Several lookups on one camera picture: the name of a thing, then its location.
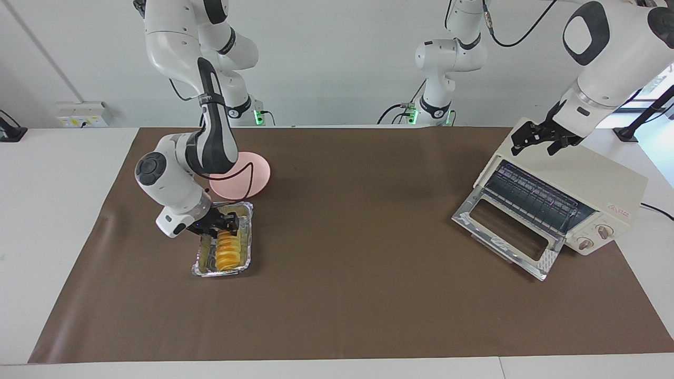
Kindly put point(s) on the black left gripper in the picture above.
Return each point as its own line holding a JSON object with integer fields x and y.
{"x": 547, "y": 129}

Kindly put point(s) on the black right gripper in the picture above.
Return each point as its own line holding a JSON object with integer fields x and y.
{"x": 208, "y": 223}

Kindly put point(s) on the aluminium foil tray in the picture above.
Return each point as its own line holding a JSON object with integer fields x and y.
{"x": 247, "y": 231}

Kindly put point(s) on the golden sliced bread loaf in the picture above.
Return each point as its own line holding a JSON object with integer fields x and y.
{"x": 229, "y": 252}

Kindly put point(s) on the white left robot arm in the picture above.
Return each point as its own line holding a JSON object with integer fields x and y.
{"x": 605, "y": 58}

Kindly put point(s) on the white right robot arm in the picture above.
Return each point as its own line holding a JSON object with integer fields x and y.
{"x": 174, "y": 184}

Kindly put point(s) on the cream toaster oven body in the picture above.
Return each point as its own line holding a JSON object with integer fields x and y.
{"x": 584, "y": 173}

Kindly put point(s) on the glass oven door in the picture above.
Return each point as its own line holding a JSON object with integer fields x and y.
{"x": 508, "y": 237}

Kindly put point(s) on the cream oven knob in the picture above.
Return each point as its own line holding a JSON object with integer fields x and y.
{"x": 605, "y": 231}
{"x": 586, "y": 243}

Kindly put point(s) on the pink round plate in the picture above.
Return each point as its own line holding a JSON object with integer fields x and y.
{"x": 255, "y": 181}

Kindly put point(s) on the window with greenery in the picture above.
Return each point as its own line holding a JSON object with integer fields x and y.
{"x": 658, "y": 79}

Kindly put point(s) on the brown table mat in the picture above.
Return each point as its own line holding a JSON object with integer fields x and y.
{"x": 368, "y": 295}

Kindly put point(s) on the black table clamp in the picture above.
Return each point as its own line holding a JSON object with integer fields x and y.
{"x": 10, "y": 131}

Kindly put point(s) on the white wall power outlet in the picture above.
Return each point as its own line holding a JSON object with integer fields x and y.
{"x": 81, "y": 116}

